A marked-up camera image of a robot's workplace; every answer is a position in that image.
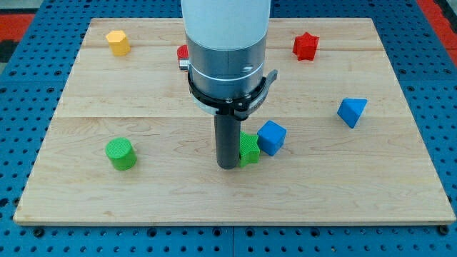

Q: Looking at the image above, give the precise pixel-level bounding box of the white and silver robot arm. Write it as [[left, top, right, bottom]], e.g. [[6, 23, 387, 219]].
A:
[[181, 0, 271, 115]]

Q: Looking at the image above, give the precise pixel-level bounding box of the red block behind arm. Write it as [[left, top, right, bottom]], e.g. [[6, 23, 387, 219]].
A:
[[176, 44, 189, 71]]

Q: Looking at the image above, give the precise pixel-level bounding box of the blue cube block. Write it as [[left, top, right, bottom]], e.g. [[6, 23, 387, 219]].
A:
[[257, 120, 287, 156]]

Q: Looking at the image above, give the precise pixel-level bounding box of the blue triangle block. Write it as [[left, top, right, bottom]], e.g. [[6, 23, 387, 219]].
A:
[[337, 98, 368, 129]]

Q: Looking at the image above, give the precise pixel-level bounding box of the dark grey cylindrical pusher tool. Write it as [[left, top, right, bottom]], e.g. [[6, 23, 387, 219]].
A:
[[214, 114, 241, 169]]

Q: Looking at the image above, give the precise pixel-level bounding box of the green star block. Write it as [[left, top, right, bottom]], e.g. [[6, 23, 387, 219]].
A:
[[239, 131, 260, 168]]

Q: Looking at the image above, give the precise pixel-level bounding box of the wooden board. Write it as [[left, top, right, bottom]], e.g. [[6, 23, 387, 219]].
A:
[[14, 18, 456, 226]]

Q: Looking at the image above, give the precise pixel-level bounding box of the green cylinder block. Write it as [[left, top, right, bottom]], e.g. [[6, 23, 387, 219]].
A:
[[105, 137, 137, 171]]

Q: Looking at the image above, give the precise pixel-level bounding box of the red star block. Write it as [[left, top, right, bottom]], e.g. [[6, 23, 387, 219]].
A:
[[293, 32, 320, 61]]

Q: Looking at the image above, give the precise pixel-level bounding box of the yellow hexagon block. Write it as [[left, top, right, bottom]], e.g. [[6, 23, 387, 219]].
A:
[[106, 30, 131, 56]]

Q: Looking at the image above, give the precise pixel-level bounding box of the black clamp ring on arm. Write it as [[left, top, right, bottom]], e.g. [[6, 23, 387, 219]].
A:
[[187, 69, 278, 121]]

